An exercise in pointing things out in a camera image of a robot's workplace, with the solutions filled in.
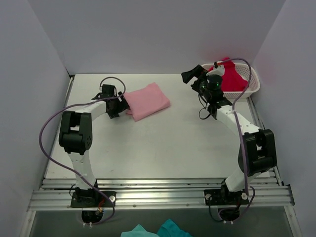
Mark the white plastic basket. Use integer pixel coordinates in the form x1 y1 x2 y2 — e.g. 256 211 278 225
201 63 261 100

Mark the aluminium rail frame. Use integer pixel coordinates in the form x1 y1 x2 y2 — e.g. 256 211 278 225
29 74 293 237

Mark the pink t-shirt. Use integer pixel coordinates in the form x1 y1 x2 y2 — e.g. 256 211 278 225
124 82 171 122

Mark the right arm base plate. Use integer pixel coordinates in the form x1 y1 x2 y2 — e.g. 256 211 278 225
203 189 249 206

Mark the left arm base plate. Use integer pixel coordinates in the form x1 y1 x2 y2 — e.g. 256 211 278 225
70 190 117 208

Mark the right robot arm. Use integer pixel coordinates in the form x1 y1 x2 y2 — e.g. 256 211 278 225
181 63 277 204

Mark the red t-shirt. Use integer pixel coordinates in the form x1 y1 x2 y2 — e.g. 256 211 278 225
222 61 248 92

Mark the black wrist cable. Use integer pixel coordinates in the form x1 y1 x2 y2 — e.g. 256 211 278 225
197 91 213 120

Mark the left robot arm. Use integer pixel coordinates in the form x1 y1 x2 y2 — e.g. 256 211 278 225
59 84 129 207

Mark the teal t-shirt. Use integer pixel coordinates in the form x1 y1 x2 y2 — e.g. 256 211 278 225
120 218 192 237

